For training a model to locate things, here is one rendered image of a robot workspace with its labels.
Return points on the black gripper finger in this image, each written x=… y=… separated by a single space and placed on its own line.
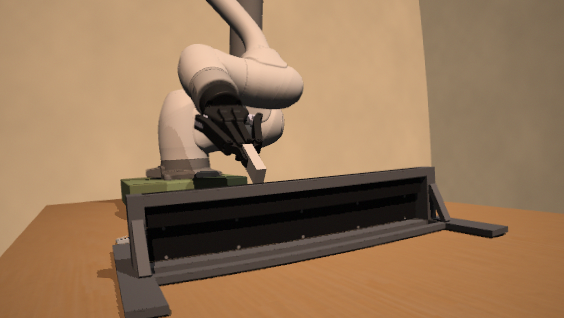
x=229 y=136
x=255 y=146

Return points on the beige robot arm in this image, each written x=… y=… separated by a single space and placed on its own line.
x=264 y=83

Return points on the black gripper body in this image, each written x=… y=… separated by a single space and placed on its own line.
x=221 y=95

